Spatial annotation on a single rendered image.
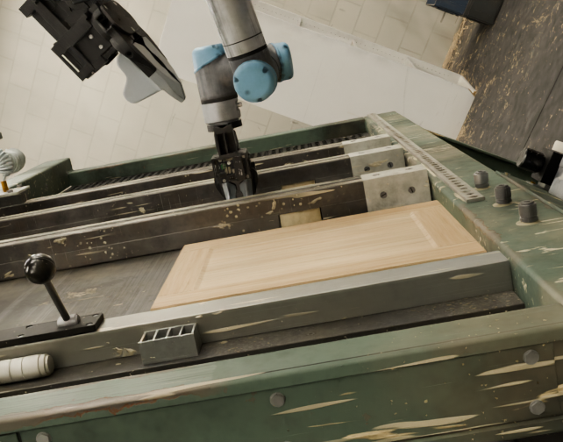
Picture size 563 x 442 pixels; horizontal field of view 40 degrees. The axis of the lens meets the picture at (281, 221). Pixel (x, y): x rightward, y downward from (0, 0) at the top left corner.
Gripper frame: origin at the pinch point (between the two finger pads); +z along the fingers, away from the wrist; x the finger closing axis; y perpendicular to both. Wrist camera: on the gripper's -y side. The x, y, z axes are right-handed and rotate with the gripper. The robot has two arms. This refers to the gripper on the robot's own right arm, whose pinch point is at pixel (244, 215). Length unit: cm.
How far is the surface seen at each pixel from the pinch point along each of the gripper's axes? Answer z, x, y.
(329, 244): 0.4, 16.4, 33.5
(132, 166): 0, -48, -121
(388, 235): 0.4, 26.4, 34.6
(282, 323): 1, 9, 66
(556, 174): -3, 57, 26
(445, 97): 22, 110, -355
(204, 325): -1, -1, 66
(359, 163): -2.7, 27.0, -21.4
